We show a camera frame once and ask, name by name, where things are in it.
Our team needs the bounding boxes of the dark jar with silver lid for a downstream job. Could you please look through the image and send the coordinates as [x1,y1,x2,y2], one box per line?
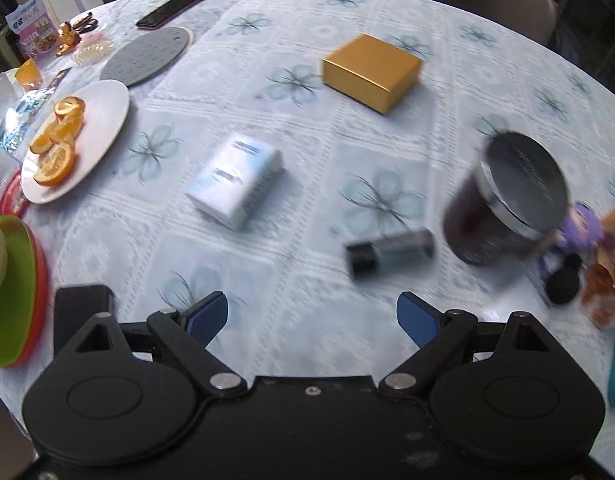
[442,131,572,267]

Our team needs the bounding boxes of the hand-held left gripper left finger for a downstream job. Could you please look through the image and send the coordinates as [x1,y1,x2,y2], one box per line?
[74,291,249,400]

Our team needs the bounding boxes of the orange plate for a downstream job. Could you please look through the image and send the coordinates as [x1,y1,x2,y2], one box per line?
[2,230,51,369]

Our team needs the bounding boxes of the grey silicone mat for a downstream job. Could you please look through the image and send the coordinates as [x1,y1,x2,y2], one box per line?
[100,26,195,87]

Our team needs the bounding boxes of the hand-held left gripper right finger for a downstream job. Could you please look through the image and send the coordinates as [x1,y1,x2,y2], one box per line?
[379,291,551,400]

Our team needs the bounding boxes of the orange printed snack box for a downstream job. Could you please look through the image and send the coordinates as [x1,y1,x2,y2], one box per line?
[580,205,615,331]

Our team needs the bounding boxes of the small orange cup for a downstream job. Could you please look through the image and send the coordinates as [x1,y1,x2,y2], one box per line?
[14,58,44,86]

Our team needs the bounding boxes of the red round lid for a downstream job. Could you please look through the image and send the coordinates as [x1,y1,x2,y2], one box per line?
[0,170,31,219]

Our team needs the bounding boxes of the purple plush toy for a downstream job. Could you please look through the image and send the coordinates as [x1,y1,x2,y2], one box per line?
[537,201,606,282]

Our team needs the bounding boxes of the black smartphone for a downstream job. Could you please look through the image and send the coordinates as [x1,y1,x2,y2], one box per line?
[136,0,212,30]

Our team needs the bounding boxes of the shiny foil packet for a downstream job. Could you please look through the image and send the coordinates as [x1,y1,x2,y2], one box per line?
[0,87,54,154]

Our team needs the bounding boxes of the pile of orange slices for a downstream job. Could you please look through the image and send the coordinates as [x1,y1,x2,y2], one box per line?
[30,95,86,187]

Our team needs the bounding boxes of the printed paper packet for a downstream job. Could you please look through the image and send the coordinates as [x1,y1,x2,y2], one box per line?
[4,0,57,61]

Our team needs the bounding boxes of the clear plastic dish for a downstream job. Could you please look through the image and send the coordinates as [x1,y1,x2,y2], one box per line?
[73,40,114,66]

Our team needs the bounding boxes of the gold figurine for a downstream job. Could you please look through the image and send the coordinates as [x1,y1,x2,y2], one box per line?
[56,20,81,56]

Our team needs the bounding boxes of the black and silver tube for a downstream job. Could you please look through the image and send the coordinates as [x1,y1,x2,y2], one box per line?
[344,227,436,281]

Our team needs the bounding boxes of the white plate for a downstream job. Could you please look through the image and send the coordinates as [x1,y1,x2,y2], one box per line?
[20,80,131,205]

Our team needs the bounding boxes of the gold cardboard box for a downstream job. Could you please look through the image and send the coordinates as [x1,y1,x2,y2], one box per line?
[321,34,424,117]

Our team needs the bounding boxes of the white and blue tissue pack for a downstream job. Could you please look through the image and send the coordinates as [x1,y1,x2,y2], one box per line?
[184,132,286,233]

